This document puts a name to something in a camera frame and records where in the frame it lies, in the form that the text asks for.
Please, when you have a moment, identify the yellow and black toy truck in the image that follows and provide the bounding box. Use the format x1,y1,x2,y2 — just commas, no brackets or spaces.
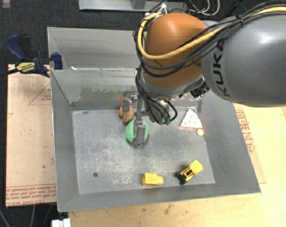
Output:
176,159,204,186

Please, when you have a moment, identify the brown cardboard board, red print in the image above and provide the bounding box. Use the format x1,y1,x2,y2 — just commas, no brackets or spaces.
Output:
5,64,267,208

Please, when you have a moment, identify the grey metal bin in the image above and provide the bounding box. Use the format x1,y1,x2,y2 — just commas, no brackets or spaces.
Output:
47,26,262,213

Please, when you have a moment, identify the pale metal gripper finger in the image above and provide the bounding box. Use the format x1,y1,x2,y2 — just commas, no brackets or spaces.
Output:
122,97,133,114
133,118,148,149

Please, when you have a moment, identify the orange toy food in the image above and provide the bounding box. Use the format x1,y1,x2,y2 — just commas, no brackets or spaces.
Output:
118,105,134,124

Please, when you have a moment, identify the yellow toy block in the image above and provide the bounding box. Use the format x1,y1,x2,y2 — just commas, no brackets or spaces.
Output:
142,172,164,187

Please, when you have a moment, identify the green ball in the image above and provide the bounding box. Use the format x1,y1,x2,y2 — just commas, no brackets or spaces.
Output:
125,119,150,149

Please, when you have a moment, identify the black cylinder on white bracket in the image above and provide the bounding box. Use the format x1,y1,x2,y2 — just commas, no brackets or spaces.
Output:
179,79,210,102

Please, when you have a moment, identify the white dotted triangular pad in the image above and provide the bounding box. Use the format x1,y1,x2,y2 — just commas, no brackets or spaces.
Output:
179,108,204,130

